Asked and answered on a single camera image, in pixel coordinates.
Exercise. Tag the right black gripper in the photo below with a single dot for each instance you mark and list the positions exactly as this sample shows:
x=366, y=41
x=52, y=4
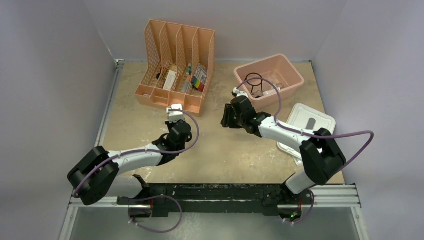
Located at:
x=227, y=122

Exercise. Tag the white plastic bin lid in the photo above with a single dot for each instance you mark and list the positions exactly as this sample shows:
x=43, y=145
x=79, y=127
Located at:
x=305, y=117

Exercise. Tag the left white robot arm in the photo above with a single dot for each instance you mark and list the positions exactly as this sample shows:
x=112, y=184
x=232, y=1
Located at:
x=94, y=175

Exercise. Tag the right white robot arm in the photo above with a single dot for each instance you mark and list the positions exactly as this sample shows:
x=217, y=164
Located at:
x=320, y=154

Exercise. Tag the pink plastic bin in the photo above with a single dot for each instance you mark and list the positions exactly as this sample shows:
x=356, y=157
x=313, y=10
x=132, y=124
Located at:
x=275, y=69

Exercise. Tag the green capped tube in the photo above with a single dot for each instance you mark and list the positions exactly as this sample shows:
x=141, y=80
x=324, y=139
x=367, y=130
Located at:
x=187, y=78

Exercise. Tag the white orange box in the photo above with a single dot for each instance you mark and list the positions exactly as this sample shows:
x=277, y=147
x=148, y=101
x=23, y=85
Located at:
x=171, y=77

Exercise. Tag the orange plastic file organizer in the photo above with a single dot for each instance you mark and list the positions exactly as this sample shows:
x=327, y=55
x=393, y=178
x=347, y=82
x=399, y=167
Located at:
x=169, y=43

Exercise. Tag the black wire tripod stand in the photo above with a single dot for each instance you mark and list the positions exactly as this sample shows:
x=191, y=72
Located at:
x=256, y=85

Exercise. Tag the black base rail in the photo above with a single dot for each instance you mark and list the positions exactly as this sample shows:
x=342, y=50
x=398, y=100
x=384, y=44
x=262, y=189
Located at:
x=158, y=200

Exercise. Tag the aluminium frame rail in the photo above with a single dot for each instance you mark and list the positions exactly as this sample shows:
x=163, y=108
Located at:
x=328, y=196

